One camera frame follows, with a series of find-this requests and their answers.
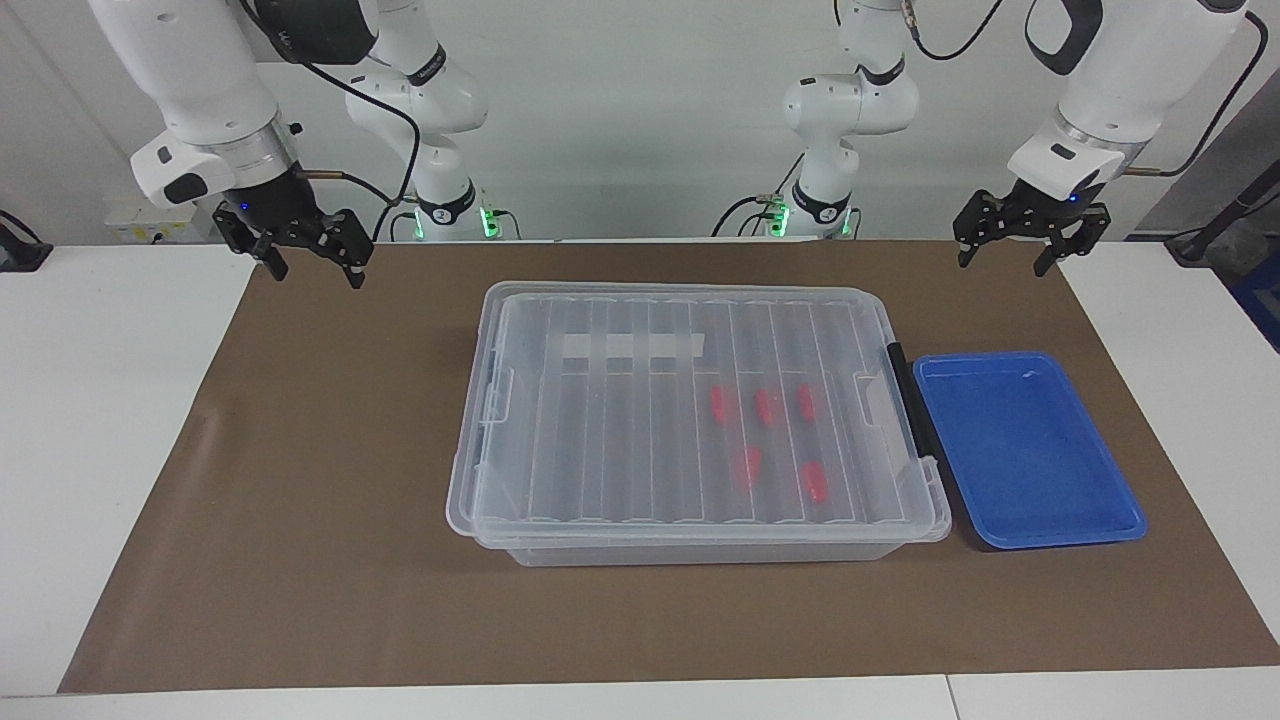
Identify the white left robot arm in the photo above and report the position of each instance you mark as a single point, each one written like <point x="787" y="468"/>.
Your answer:
<point x="1130" y="80"/>

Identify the brown table mat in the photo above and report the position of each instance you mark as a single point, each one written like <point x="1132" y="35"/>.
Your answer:
<point x="300" y="500"/>

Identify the red plastic block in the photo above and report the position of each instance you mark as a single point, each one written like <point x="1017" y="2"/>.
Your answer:
<point x="766" y="406"/>
<point x="815" y="482"/>
<point x="746" y="467"/>
<point x="722" y="405"/>
<point x="806" y="401"/>

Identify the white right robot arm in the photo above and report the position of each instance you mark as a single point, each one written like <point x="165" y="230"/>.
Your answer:
<point x="180" y="60"/>

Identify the black box latch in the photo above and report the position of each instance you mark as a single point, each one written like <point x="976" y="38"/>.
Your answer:
<point x="908" y="400"/>

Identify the clear plastic storage box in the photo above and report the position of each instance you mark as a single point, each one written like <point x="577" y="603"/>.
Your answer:
<point x="700" y="553"/>

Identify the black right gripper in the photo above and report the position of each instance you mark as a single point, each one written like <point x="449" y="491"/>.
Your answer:
<point x="275" y="215"/>

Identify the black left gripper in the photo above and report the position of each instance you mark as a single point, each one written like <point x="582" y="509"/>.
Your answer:
<point x="1035" y="215"/>

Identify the clear ribbed plastic lid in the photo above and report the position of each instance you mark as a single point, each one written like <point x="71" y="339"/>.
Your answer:
<point x="620" y="440"/>

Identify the black stand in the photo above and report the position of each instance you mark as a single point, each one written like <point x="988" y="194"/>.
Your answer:
<point x="1215" y="225"/>

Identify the black clamp device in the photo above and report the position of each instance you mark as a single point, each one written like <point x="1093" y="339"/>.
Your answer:
<point x="20" y="250"/>

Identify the blue plastic tray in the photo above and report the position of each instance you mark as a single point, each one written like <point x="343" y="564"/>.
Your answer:
<point x="1030" y="460"/>

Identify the white wall power strip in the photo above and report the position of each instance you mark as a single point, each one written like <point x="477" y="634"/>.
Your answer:
<point x="150" y="222"/>

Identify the blue crate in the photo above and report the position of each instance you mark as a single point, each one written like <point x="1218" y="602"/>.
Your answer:
<point x="1260" y="300"/>

